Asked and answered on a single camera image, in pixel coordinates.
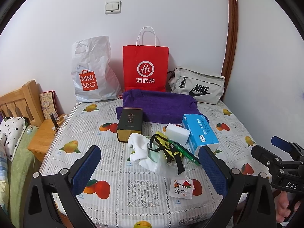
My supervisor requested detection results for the small white drawstring sachet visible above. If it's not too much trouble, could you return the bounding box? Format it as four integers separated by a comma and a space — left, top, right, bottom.
169, 179, 194, 200

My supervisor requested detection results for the blue tissue pack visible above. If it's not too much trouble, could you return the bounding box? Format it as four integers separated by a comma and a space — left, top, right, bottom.
182, 114, 219, 156

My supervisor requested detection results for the green wet wipes pack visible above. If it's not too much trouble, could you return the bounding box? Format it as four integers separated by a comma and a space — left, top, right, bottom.
169, 140, 200, 166

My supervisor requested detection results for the white sponge block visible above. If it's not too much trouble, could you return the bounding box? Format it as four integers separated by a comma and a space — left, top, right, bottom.
165, 123, 190, 146

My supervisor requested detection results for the white cloth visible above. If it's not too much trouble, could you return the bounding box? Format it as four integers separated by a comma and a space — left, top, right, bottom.
127, 133, 166, 176

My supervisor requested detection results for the yellow Adidas pouch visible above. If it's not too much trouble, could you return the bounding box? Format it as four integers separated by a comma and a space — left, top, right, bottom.
149, 132, 185, 179

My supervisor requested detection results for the person's right hand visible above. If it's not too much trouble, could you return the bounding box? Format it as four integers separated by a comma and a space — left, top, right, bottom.
276, 190, 291, 223

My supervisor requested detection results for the green blanket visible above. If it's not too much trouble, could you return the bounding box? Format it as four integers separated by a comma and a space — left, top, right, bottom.
8, 126, 41, 227

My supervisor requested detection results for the wooden bedside table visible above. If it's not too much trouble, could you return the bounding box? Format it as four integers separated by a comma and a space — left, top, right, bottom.
27, 120, 57, 162

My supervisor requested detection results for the fruit print tablecloth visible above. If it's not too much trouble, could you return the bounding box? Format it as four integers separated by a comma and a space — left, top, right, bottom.
39, 98, 273, 228

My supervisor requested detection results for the small black white gadget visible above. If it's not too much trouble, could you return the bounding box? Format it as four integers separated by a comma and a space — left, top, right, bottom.
49, 113, 60, 131

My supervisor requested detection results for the white spotted pillow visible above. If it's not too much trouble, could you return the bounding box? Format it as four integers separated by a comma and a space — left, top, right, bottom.
1, 117, 27, 162

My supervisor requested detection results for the grey Nike waist bag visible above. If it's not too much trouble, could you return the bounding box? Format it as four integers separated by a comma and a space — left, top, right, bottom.
169, 67, 225, 105

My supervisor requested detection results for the patterned book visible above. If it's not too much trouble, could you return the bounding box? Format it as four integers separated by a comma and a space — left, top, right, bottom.
39, 91, 58, 120

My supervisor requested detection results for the wooden bed headboard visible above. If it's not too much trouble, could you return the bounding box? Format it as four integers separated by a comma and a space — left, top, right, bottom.
0, 80, 45, 127

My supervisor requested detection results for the dark green tea tin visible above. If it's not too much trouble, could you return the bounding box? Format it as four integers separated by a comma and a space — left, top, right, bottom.
116, 108, 143, 143

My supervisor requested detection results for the purple towel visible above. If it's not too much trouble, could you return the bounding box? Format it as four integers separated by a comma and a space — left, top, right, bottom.
116, 89, 201, 124

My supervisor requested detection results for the white Miniso plastic bag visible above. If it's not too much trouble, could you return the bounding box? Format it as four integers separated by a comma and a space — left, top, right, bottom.
71, 36, 122, 103

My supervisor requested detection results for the red Haidilao paper bag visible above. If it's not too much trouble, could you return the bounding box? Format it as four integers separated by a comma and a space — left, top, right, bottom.
123, 33, 169, 92

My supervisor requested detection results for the brown wooden door frame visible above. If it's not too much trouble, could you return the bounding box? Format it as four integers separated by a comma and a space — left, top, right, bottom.
222, 0, 239, 95

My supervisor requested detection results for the white wall light switch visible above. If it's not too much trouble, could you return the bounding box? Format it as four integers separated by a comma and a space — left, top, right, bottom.
105, 1, 121, 14

